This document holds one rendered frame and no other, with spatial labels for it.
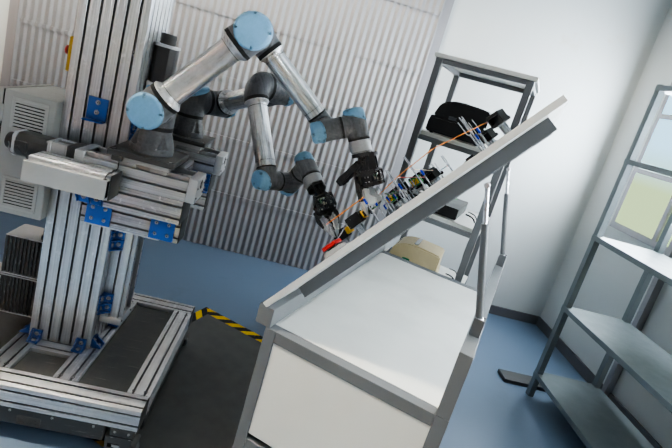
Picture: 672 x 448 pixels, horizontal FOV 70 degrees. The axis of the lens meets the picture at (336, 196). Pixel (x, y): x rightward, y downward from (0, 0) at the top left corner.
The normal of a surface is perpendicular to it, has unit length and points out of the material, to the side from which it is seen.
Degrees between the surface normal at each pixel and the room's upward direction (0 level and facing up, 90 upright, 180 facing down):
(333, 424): 90
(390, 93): 90
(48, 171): 90
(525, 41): 90
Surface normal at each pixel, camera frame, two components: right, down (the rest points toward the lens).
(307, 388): -0.40, 0.11
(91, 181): 0.05, 0.25
